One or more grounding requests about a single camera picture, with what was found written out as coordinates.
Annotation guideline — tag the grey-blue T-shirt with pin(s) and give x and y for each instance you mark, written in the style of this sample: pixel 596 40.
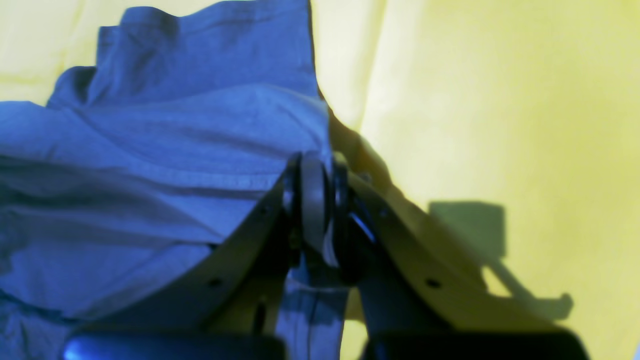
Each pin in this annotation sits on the grey-blue T-shirt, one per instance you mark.
pixel 138 166

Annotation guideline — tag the yellow table cloth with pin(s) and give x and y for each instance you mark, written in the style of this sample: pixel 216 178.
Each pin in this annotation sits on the yellow table cloth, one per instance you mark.
pixel 514 124

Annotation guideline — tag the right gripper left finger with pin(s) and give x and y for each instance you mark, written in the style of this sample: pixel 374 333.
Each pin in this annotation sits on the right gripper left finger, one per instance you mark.
pixel 226 307

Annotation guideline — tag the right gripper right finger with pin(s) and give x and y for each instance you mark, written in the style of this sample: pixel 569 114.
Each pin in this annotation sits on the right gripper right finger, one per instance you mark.
pixel 417 306

